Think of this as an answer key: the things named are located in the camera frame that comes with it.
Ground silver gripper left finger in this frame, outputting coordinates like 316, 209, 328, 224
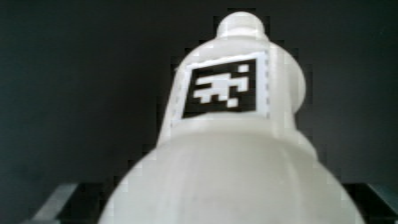
22, 183, 77, 224

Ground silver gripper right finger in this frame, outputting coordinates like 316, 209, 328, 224
364, 184, 398, 224

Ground white lamp bulb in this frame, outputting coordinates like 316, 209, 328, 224
97, 12, 364, 224

